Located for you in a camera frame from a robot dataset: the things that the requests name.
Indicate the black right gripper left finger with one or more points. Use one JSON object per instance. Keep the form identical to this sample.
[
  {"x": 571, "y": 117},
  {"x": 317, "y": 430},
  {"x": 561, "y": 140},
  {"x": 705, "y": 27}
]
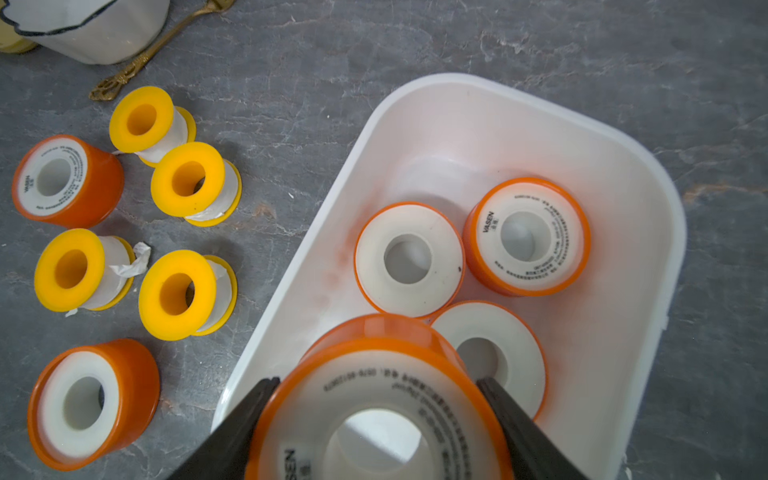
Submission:
[{"x": 224, "y": 454}]

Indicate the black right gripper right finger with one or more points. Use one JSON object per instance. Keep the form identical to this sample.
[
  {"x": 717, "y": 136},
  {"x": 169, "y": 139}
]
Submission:
[{"x": 532, "y": 454}]

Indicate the orange tape roll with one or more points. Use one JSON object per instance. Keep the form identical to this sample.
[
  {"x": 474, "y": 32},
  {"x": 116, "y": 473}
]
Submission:
[
  {"x": 67, "y": 182},
  {"x": 396, "y": 367},
  {"x": 527, "y": 237},
  {"x": 92, "y": 400},
  {"x": 409, "y": 260}
]

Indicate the white plastic storage box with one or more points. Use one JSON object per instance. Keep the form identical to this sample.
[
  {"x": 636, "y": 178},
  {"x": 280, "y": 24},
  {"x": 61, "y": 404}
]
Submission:
[{"x": 446, "y": 140}]

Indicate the orange tape roll bottom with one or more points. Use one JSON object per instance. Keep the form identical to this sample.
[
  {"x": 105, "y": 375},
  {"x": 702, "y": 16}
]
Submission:
[{"x": 92, "y": 400}]

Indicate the yellow tape spool right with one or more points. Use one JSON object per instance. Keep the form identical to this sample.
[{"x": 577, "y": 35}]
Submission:
[{"x": 187, "y": 294}]

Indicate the yellow tape spool under centre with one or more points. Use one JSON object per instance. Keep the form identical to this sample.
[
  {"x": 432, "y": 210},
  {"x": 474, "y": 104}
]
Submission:
[{"x": 79, "y": 269}]

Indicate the yellow tape spool uncovered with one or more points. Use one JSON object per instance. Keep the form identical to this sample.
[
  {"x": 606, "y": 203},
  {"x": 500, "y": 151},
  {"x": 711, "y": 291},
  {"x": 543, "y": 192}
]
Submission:
[{"x": 194, "y": 182}]

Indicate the yellow tape spool behind top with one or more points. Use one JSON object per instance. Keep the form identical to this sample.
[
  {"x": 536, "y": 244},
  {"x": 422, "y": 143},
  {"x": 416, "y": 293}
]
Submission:
[{"x": 148, "y": 124}]

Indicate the gold fork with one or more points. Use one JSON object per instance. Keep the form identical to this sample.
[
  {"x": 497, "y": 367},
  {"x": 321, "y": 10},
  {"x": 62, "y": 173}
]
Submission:
[{"x": 109, "y": 88}]

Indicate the white scalloped bowl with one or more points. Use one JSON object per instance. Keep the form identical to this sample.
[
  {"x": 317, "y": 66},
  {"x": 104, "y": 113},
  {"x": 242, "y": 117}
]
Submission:
[{"x": 98, "y": 32}]

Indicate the yellow plastic tray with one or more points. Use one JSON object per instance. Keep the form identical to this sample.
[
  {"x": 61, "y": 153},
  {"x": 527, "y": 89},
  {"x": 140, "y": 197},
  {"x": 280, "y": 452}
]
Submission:
[{"x": 11, "y": 42}]

